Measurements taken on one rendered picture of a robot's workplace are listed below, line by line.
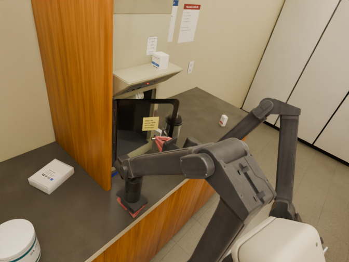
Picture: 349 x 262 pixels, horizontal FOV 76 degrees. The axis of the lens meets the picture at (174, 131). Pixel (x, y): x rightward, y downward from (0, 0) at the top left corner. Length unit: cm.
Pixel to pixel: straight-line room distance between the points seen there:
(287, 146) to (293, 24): 299
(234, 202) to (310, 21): 343
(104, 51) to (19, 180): 79
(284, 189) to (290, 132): 20
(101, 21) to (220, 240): 65
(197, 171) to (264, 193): 11
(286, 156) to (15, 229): 94
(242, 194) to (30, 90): 115
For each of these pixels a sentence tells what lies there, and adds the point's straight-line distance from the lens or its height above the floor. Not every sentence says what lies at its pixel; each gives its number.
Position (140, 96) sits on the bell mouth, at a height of 133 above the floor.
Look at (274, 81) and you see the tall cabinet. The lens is 386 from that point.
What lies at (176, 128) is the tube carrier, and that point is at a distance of 130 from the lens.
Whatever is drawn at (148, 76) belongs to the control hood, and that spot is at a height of 151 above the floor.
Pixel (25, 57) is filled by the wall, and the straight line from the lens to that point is 126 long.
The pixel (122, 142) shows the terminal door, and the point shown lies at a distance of 111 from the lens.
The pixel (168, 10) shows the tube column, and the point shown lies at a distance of 106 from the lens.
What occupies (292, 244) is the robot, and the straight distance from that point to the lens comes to 67.
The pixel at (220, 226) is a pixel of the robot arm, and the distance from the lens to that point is 44.
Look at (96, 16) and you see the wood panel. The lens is 78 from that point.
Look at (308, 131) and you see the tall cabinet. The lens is 396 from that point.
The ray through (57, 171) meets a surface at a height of 98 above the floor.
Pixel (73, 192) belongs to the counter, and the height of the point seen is 94.
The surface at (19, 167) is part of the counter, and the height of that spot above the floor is 94.
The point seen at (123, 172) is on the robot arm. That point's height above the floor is 135.
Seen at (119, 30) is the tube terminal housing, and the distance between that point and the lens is 90.
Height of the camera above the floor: 187
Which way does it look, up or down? 35 degrees down
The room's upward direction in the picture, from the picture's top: 12 degrees clockwise
